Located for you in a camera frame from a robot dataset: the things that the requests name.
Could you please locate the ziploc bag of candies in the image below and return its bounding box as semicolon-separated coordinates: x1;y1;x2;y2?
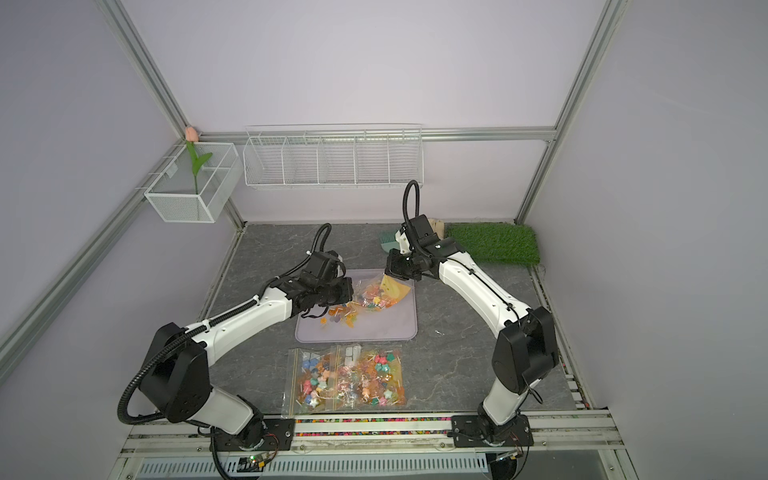
334;344;407;410
282;347;341;417
348;273;412;311

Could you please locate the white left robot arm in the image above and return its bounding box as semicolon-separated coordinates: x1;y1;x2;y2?
116;223;353;448

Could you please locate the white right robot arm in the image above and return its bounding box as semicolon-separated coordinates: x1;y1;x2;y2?
385;180;559;439

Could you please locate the pile of loose candies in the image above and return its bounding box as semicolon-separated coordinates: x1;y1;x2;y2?
320;305;359;328

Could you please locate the beige work glove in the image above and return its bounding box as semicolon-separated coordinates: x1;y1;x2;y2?
429;219;445;239

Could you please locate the green hand broom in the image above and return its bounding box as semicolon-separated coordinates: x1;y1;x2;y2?
379;231;400;253

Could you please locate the lilac plastic tray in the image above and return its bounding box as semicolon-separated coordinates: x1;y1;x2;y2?
295;269;417;344

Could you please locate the green artificial grass mat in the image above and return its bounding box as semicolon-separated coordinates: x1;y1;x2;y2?
445;223;541;266

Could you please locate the small white mesh basket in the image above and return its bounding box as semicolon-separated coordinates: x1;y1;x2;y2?
144;142;244;224

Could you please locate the pink artificial tulip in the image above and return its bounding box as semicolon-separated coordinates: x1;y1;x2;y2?
184;126;212;194

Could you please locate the long white wire basket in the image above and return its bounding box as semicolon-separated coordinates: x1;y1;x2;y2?
243;123;424;189

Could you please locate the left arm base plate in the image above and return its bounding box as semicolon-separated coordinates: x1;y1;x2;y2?
213;417;296;452

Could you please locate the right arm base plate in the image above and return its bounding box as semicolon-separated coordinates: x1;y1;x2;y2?
447;414;534;448

